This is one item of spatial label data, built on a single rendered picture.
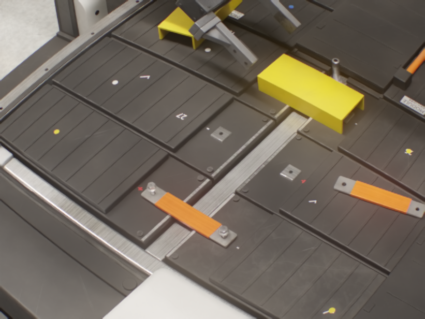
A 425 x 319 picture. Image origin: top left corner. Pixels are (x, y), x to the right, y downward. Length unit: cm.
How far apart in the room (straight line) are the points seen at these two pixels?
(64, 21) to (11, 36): 162
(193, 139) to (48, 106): 25
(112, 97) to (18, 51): 187
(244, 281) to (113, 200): 23
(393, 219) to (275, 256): 18
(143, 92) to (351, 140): 33
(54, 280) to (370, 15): 78
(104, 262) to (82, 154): 31
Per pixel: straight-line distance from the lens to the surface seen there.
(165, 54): 152
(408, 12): 162
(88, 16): 173
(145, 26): 159
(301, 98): 139
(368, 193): 128
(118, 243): 128
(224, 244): 124
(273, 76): 143
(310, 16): 158
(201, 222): 127
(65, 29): 181
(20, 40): 336
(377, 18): 158
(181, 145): 137
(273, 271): 120
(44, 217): 117
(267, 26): 156
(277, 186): 131
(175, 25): 153
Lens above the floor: 197
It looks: 47 degrees down
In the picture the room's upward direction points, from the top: 8 degrees counter-clockwise
